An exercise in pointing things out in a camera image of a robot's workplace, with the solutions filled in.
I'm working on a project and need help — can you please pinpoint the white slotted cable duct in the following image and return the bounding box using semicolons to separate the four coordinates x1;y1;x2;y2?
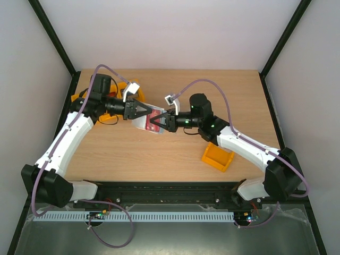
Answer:
33;211;234;223

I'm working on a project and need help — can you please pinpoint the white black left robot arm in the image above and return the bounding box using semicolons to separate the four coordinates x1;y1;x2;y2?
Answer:
21;74;152;208

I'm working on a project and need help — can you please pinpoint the beige leather card holder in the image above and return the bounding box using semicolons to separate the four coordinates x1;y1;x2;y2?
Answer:
132;104;165;134

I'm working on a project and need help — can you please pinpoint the yellow three-compartment bin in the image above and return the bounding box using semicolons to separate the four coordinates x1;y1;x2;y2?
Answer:
71;78;145;125

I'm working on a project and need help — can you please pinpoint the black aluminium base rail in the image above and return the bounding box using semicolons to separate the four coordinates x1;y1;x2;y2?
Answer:
71;181;264;210

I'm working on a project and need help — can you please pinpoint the black left frame post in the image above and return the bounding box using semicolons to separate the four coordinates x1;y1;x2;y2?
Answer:
28;0;80;78

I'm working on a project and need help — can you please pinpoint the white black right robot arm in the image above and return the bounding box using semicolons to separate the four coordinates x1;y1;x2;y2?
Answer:
150;93;303;208

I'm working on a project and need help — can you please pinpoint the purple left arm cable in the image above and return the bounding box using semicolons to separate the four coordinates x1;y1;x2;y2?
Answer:
31;63;135;248

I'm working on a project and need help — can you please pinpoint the black right frame post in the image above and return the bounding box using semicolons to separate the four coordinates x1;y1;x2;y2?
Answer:
260;0;313;78

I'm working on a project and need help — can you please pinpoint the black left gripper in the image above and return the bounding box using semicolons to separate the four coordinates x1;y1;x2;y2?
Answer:
103;97;152;121

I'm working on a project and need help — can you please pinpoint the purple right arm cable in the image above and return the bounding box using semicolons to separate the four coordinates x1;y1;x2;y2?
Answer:
172;79;310;230

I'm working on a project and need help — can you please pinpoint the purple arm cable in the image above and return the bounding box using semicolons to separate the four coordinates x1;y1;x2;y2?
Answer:
31;63;135;248
172;79;310;230

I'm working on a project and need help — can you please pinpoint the small yellow bin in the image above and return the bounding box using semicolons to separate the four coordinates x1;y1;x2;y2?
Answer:
201;142;235;172

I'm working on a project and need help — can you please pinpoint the dark red card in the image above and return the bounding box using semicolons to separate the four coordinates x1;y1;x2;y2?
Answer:
145;107;165;134

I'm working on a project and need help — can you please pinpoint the black frame post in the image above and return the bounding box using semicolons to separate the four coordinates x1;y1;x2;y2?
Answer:
260;0;313;78
28;0;80;78

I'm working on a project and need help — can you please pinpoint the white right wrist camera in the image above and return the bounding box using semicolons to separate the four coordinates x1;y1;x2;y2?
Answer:
165;94;180;115

